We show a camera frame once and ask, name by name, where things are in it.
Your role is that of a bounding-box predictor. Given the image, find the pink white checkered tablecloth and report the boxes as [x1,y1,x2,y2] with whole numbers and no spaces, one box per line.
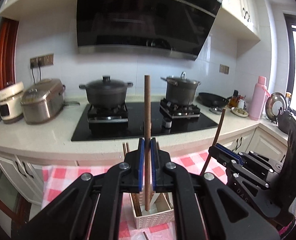
[41,150,208,239]

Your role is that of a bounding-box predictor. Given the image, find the white lower cabinets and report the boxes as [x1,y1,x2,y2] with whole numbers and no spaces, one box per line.
[0,127,296,221]

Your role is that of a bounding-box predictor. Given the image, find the small plate with food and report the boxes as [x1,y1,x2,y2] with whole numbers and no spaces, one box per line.
[231,107,249,118]

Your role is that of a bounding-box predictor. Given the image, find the small metal dish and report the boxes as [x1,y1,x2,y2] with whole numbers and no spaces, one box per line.
[209,106,223,115]

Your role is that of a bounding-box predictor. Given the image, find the condiment bottles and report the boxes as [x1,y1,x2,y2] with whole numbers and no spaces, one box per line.
[228,90,246,110]

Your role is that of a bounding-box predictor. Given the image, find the black glass gas stove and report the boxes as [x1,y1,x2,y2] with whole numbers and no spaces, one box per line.
[71,99,218,142]

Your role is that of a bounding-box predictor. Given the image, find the black frying pan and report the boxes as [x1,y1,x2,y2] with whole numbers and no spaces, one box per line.
[197,93,229,108]

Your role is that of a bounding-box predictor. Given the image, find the tall black stock pot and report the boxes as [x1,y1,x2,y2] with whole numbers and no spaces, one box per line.
[160,72,201,106]

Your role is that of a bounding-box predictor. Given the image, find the black teapot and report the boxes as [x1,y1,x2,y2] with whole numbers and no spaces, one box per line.
[276,109,296,135]

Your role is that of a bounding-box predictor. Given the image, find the black casserole pot with lid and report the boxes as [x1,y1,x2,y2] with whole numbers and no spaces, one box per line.
[79,75,133,108]

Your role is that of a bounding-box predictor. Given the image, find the pink thermos bottle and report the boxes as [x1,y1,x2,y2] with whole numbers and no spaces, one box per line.
[248,76,270,121]

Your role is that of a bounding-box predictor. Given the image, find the glass pot lid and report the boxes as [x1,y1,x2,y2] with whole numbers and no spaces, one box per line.
[265,92,288,122]

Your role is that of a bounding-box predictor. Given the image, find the white perforated utensil basket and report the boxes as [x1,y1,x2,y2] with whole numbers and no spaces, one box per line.
[129,192,175,229]

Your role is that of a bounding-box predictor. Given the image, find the silver rice cooker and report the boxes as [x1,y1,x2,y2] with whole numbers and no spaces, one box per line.
[20,78,66,125]

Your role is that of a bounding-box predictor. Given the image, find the black range hood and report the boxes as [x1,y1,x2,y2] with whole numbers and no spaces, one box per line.
[76,0,223,60]

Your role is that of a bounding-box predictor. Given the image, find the white small cooker appliance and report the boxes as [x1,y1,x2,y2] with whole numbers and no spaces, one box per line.
[0,82,24,124]

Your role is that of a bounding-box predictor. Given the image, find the red wooden glass door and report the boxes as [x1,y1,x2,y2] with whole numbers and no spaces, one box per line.
[0,18,19,90]

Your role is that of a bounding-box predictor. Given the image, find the wall switch plate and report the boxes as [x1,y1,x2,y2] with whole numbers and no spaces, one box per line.
[219,64,230,75]

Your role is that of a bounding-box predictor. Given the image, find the wall power outlet strip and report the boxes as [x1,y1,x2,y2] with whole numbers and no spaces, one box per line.
[30,54,54,68]

